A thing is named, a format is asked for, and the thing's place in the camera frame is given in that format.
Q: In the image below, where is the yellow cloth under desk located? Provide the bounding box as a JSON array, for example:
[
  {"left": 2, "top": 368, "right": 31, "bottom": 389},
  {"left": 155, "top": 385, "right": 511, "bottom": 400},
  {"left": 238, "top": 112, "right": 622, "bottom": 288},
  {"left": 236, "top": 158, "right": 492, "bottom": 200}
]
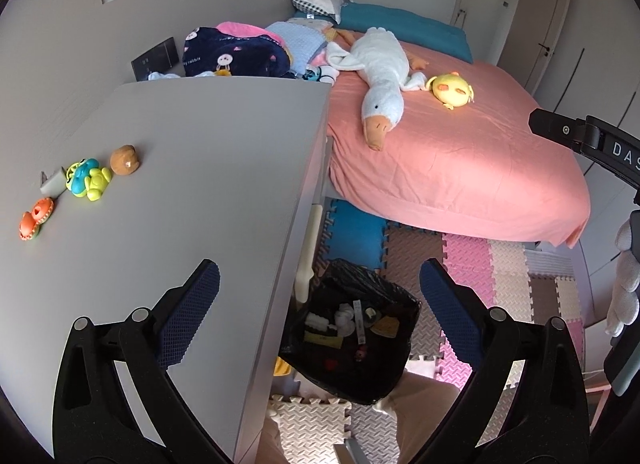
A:
[{"left": 273, "top": 357, "right": 292, "bottom": 377}]

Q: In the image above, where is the black wall socket panel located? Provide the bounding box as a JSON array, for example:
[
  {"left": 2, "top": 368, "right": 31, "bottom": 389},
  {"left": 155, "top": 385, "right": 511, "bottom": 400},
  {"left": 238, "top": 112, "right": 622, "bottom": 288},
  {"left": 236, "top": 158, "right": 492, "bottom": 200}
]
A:
[{"left": 131, "top": 37, "right": 179, "bottom": 82}]

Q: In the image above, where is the grey desk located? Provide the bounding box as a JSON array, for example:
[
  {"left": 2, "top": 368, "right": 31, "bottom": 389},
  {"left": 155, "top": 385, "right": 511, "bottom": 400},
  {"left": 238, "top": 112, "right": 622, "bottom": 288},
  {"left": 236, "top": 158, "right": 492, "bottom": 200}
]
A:
[{"left": 1, "top": 77, "right": 330, "bottom": 463}]

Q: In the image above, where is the cream desk drawer handle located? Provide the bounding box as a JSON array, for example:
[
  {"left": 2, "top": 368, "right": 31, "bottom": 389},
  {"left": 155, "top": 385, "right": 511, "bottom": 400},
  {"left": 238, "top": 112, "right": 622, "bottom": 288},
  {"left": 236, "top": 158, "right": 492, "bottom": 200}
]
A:
[{"left": 294, "top": 204, "right": 323, "bottom": 304}]

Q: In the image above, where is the colourful foam floor mat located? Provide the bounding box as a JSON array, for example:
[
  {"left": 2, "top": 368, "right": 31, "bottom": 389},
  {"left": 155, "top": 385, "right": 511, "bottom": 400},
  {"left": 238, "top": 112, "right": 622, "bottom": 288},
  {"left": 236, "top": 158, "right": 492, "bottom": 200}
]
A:
[{"left": 264, "top": 195, "right": 589, "bottom": 464}]

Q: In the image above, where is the black trash bin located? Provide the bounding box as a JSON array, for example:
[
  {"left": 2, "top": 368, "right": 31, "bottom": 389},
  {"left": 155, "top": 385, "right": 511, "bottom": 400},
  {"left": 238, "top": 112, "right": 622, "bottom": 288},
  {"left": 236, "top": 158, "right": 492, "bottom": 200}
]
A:
[{"left": 279, "top": 259, "right": 421, "bottom": 406}]

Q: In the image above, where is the white barcode carton box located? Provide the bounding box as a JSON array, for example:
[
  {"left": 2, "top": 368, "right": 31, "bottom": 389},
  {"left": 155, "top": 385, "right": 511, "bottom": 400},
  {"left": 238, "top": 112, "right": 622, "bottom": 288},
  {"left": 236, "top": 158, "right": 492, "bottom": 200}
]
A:
[{"left": 352, "top": 299, "right": 366, "bottom": 346}]

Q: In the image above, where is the teal pillow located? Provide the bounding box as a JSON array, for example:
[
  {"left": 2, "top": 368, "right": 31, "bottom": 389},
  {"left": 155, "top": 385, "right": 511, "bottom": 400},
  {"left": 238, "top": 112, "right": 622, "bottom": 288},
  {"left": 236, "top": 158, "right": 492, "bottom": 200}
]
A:
[{"left": 337, "top": 2, "right": 473, "bottom": 63}]

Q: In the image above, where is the pink bed sheet mattress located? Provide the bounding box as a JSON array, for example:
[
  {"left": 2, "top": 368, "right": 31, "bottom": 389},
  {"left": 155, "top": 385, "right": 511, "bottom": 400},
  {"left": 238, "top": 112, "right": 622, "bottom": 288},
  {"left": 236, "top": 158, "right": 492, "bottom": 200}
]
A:
[{"left": 328, "top": 45, "right": 590, "bottom": 246}]

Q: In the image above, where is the pink blanket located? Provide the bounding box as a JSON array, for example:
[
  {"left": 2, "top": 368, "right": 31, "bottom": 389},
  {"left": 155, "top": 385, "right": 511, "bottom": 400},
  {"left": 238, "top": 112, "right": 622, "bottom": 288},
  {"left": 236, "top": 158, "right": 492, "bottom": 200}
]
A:
[{"left": 215, "top": 21, "right": 288, "bottom": 52}]

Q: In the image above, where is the brown plush toy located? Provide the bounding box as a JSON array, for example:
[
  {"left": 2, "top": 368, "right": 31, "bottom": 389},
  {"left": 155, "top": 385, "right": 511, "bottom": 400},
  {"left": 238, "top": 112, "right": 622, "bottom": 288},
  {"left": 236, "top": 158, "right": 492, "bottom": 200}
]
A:
[{"left": 110, "top": 144, "right": 141, "bottom": 176}]

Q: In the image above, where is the blue green frog toy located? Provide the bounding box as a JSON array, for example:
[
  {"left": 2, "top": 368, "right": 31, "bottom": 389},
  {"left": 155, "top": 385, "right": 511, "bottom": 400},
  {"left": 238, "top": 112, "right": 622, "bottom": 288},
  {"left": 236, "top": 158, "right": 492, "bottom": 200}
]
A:
[{"left": 65, "top": 158, "right": 113, "bottom": 202}]

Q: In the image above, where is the navy rabbit blanket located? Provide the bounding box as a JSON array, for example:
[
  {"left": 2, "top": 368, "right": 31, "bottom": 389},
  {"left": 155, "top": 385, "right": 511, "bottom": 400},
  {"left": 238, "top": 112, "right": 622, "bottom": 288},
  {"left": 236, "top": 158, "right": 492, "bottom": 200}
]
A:
[{"left": 182, "top": 28, "right": 294, "bottom": 78}]

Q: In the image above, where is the white door with handle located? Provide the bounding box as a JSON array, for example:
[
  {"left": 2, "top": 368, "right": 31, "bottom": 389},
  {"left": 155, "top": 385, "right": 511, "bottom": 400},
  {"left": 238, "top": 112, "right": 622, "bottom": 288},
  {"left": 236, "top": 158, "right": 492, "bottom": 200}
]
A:
[{"left": 498, "top": 0, "right": 570, "bottom": 96}]

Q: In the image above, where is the light blue knitted blanket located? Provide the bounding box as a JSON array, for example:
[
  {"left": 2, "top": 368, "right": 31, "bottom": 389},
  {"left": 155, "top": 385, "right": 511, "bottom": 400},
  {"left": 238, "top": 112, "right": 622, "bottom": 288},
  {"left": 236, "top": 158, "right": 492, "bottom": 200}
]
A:
[{"left": 266, "top": 21, "right": 326, "bottom": 75}]

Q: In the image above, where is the white sock with face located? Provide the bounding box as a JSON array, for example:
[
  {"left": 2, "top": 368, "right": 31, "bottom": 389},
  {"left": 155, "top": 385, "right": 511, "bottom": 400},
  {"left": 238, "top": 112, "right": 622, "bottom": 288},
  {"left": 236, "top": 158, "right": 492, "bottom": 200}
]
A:
[{"left": 303, "top": 64, "right": 340, "bottom": 86}]

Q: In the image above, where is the orange crab toy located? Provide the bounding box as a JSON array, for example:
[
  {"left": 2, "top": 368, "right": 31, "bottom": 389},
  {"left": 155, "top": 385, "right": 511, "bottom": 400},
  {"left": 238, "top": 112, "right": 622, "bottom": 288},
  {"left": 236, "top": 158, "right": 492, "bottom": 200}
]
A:
[{"left": 18, "top": 196, "right": 55, "bottom": 241}]

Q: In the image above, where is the yellow chick plush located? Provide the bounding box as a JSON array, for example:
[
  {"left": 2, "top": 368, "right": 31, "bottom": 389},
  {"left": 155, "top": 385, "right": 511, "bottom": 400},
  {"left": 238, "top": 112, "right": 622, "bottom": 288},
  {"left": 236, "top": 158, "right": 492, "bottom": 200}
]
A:
[{"left": 425, "top": 72, "right": 474, "bottom": 110}]

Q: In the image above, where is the white goose plush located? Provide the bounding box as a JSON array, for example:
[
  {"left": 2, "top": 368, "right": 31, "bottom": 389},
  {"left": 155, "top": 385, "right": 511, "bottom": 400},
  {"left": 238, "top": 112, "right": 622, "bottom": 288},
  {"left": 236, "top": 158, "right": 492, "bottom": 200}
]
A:
[{"left": 326, "top": 28, "right": 428, "bottom": 151}]

